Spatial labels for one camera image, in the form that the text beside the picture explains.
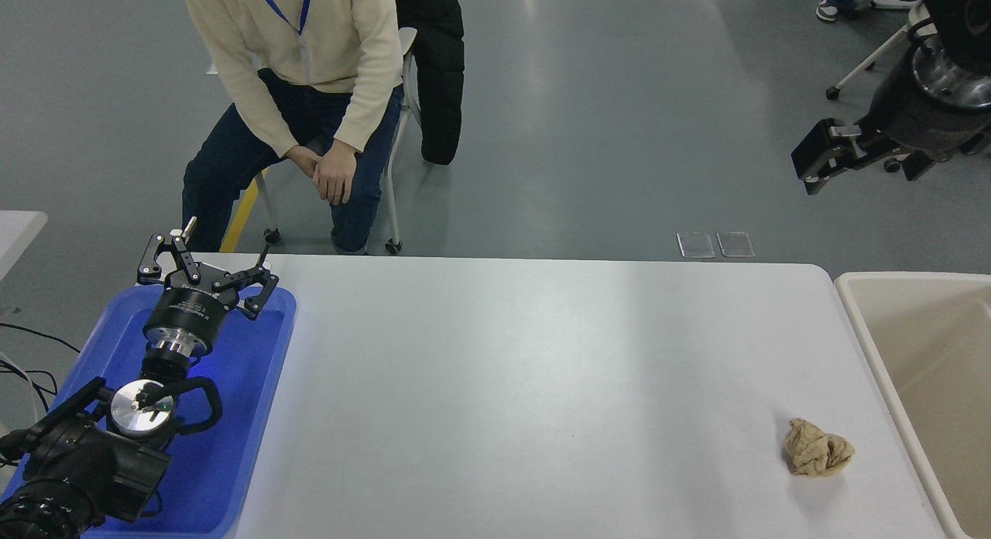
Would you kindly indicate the blue plastic tray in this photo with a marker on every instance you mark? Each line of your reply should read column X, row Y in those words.
column 232, row 415

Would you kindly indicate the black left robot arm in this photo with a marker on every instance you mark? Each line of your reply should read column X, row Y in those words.
column 93, row 461

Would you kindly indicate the white-legged office chair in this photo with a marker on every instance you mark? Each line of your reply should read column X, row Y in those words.
column 871, row 59

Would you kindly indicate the person's right hand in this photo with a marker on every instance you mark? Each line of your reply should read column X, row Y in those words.
column 303, row 158

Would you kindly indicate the person's left forearm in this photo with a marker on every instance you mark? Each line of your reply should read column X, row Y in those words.
column 370, row 105

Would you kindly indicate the white wheeled chair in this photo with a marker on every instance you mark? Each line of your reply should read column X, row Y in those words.
column 393, row 206

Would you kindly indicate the person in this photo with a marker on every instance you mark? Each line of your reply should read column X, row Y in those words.
column 828, row 8
column 310, row 51

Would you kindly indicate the small white table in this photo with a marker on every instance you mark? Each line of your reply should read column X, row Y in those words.
column 15, row 237

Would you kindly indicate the person's right forearm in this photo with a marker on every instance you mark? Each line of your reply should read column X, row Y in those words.
column 263, row 109

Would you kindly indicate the tan paper ball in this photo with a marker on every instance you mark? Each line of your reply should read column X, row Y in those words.
column 817, row 450

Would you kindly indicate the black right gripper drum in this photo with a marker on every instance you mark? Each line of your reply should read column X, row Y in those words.
column 913, row 125

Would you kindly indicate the large pale bin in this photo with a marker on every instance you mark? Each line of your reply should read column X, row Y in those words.
column 929, row 353

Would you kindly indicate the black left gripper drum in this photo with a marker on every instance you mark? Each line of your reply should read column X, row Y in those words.
column 186, row 313

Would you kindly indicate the clear floor plate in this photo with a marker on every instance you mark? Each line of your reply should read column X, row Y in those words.
column 735, row 245
column 696, row 245

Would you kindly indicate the black jacket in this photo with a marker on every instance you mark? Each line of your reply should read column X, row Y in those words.
column 437, row 74

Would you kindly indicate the person's left hand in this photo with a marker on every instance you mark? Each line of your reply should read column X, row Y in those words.
column 337, row 175

